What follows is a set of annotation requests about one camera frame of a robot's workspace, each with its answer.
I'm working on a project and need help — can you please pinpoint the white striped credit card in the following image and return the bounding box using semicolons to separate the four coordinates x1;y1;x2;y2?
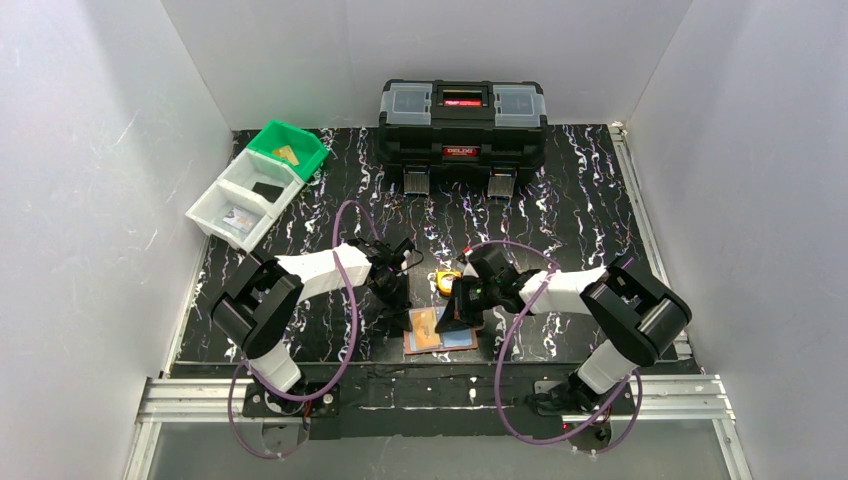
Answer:
222;206;260;234

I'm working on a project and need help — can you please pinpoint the yellow tape measure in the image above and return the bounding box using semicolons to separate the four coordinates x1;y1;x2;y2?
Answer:
436;270;462;297

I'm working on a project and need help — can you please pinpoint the aluminium frame rail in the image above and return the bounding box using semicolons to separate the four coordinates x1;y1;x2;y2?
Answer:
124;372;752;479

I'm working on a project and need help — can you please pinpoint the pink leather card holder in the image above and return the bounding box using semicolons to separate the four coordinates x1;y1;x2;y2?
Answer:
404;307;478;355

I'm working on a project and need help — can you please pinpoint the orange credit card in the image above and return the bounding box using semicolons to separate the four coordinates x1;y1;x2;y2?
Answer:
272;145;300;166
408;307;442;352

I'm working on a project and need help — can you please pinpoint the black toolbox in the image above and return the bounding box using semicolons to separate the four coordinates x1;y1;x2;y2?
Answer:
375;79;548;198

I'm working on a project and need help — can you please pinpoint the white bin near green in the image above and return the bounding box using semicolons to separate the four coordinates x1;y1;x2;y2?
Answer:
218;149;305;217

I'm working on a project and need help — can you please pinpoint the green plastic bin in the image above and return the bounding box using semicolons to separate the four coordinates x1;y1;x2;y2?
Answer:
247;120;329;182

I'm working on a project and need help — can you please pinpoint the white bin front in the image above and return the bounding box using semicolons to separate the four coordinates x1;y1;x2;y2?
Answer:
185;180;274;253

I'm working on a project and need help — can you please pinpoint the black credit card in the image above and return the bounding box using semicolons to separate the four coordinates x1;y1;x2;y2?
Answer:
252;182;285;203

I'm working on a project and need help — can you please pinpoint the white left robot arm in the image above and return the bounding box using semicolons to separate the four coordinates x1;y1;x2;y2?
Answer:
205;238;423;402

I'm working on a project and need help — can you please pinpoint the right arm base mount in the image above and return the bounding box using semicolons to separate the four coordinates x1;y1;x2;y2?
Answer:
525;375;638;453

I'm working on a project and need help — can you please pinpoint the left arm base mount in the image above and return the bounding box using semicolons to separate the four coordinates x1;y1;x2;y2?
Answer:
241;380;342;419

